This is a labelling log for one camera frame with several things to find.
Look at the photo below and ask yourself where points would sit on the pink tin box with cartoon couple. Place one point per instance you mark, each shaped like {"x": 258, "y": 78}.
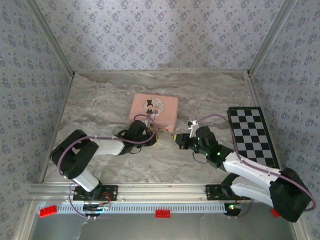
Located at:
{"x": 165, "y": 107}

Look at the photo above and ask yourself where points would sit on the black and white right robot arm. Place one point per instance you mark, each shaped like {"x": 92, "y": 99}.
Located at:
{"x": 287, "y": 197}

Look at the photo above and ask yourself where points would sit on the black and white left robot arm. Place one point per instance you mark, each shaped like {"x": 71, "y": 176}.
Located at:
{"x": 75, "y": 160}

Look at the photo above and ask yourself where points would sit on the black and grey checkerboard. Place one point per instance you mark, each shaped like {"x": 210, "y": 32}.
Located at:
{"x": 252, "y": 135}

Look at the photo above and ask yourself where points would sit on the grey metal lower shelf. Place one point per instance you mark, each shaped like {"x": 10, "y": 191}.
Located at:
{"x": 175, "y": 230}

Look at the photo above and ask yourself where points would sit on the square red toy brick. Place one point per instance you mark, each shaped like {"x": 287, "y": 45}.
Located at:
{"x": 274, "y": 213}

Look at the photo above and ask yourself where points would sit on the long red toy brick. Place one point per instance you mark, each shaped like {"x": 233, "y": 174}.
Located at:
{"x": 48, "y": 211}

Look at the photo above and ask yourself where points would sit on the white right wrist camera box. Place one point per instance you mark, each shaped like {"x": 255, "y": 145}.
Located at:
{"x": 192, "y": 131}

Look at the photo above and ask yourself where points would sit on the aluminium front rail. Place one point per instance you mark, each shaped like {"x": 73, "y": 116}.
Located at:
{"x": 160, "y": 191}

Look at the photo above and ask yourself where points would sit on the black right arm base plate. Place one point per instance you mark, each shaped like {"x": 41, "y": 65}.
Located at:
{"x": 212, "y": 192}

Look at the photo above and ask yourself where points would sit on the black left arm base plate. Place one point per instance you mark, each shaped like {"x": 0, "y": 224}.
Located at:
{"x": 110, "y": 192}

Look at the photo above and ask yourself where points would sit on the aluminium back rail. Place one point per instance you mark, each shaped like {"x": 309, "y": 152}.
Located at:
{"x": 160, "y": 72}

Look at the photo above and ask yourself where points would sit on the aluminium side rail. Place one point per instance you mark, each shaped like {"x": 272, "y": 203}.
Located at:
{"x": 254, "y": 95}
{"x": 61, "y": 112}

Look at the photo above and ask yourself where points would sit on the aluminium corner post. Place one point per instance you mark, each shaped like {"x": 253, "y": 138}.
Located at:
{"x": 270, "y": 37}

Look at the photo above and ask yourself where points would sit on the aluminium frame leg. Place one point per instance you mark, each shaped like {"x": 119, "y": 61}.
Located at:
{"x": 301, "y": 232}
{"x": 26, "y": 222}

